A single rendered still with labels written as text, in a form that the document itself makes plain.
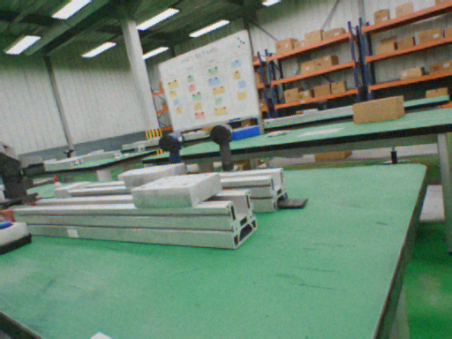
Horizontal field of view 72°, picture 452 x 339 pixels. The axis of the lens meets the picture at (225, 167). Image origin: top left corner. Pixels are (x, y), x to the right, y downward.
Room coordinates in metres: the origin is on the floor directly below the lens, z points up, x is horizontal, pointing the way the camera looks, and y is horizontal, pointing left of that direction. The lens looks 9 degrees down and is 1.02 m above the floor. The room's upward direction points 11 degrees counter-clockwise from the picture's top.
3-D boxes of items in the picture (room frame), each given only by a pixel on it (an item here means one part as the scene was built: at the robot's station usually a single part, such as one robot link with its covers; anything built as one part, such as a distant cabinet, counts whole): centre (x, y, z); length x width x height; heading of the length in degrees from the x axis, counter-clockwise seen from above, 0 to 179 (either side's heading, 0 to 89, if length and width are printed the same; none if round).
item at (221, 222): (0.79, 0.32, 0.82); 0.80 x 0.10 x 0.09; 57
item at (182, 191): (0.66, 0.11, 0.87); 0.16 x 0.11 x 0.07; 57
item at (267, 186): (0.95, 0.22, 0.82); 0.80 x 0.10 x 0.09; 57
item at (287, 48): (10.36, -3.41, 1.58); 2.83 x 0.98 x 3.15; 52
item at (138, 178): (0.95, 0.22, 0.87); 0.16 x 0.11 x 0.07; 57
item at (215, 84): (4.22, 0.04, 0.97); 1.50 x 0.50 x 1.95; 52
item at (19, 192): (1.04, 0.71, 0.91); 0.10 x 0.07 x 0.07; 147
